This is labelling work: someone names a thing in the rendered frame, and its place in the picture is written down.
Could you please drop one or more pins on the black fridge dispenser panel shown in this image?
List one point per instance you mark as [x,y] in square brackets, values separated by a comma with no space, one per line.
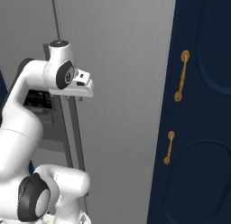
[37,101]

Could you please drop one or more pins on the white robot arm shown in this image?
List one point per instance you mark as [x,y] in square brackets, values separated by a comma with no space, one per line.
[18,134]

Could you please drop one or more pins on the plain grey fridge door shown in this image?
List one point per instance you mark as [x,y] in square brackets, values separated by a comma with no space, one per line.
[120,98]

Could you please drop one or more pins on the grey fridge door with dispenser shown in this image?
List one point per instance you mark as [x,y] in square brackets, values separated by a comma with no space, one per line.
[24,26]

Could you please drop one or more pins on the navy cupboard run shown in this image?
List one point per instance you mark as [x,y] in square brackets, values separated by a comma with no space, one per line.
[2,90]

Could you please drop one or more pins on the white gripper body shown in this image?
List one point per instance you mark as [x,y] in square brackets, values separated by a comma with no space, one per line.
[80,91]

